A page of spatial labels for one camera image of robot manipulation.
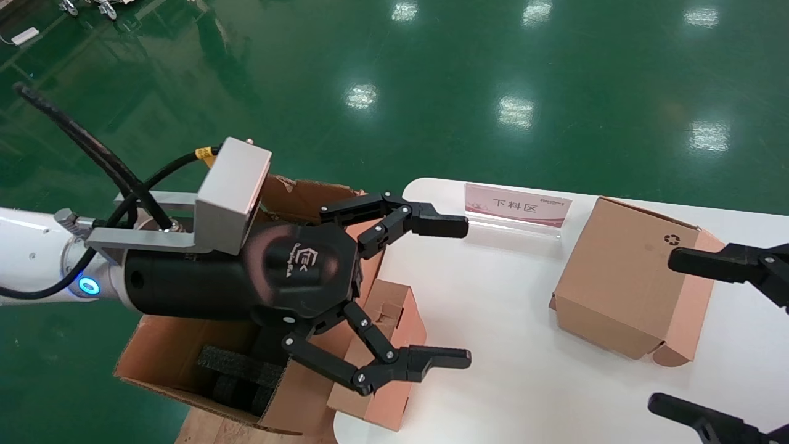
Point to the cardboard box with recycling mark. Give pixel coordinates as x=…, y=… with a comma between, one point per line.
x=616, y=277

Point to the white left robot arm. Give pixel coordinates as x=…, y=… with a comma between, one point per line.
x=37, y=253

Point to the black foam insert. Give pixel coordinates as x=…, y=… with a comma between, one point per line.
x=240, y=367

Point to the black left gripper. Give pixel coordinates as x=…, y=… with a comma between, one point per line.
x=290, y=271

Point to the small plain cardboard box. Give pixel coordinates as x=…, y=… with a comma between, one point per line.
x=394, y=314

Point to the white wheeled stand frame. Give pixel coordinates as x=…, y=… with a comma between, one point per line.
x=69, y=7

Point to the large open cardboard box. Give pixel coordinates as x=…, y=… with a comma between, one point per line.
x=166, y=351

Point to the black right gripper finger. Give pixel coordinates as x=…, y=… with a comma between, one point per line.
x=696, y=264
x=678, y=410

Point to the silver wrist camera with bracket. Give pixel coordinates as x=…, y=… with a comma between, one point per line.
x=231, y=191

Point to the acrylic sign with pink label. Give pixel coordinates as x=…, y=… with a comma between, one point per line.
x=518, y=206

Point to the white power strip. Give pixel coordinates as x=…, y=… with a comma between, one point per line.
x=24, y=36

